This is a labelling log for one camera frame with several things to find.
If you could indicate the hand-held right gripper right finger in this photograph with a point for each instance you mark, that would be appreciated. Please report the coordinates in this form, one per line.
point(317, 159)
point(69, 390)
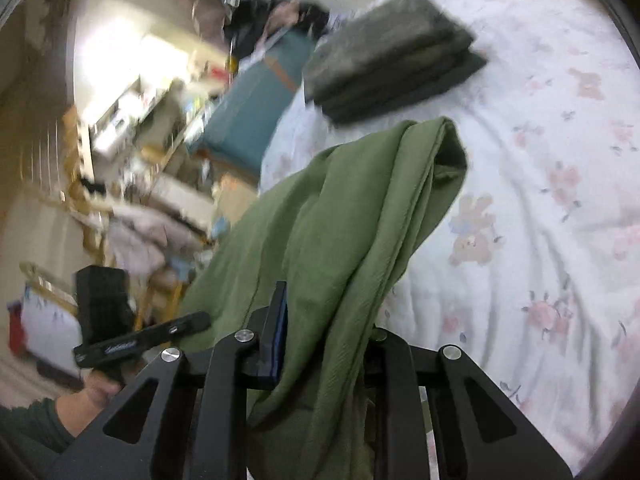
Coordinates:
point(395, 390)

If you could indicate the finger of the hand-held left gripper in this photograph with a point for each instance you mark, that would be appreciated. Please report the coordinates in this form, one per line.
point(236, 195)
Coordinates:
point(187, 325)

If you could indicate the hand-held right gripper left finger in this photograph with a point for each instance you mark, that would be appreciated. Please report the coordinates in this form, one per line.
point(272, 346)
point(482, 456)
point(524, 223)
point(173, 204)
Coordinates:
point(279, 332)

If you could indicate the green pants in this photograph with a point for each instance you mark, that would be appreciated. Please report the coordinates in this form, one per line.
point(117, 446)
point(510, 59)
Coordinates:
point(340, 240)

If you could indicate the person's left forearm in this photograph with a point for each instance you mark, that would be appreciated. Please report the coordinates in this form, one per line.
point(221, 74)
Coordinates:
point(35, 425)

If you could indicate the person's left hand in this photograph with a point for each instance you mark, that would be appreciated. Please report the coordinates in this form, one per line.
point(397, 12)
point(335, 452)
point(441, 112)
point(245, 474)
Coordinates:
point(100, 392)

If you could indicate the pale pink clothes pile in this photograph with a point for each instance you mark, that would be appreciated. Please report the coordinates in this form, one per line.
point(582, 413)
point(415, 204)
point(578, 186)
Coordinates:
point(150, 240)

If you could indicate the floral white bed sheet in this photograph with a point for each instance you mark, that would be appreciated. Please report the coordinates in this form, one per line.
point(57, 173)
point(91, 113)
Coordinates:
point(550, 135)

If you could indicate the pile of dark clothes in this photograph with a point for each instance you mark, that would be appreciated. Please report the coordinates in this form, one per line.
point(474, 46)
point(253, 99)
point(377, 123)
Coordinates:
point(250, 25)

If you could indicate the folded dark grey garment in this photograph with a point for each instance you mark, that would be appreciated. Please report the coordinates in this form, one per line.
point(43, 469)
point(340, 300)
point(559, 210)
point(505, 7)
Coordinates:
point(450, 75)

